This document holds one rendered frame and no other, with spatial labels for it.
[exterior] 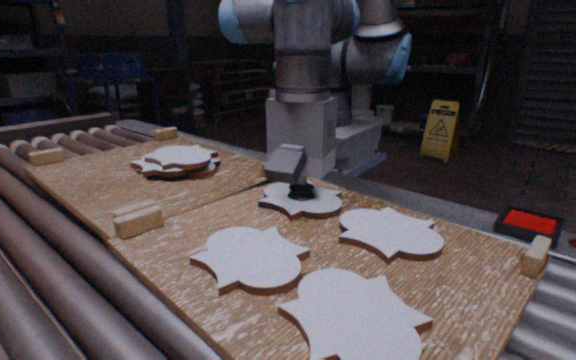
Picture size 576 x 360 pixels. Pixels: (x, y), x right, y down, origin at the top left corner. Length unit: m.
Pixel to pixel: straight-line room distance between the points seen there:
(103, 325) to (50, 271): 0.13
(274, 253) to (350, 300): 0.11
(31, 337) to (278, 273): 0.23
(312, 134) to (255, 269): 0.20
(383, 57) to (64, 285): 0.73
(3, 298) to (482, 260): 0.52
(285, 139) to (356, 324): 0.27
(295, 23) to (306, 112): 0.11
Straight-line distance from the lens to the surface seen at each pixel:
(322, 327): 0.33
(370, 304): 0.35
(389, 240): 0.45
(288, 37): 0.48
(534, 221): 0.63
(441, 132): 4.02
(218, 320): 0.35
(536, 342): 0.42
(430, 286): 0.41
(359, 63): 0.90
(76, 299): 0.45
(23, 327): 0.44
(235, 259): 0.41
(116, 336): 0.39
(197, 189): 0.63
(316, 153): 0.49
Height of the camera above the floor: 1.17
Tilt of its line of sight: 21 degrees down
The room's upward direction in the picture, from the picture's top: straight up
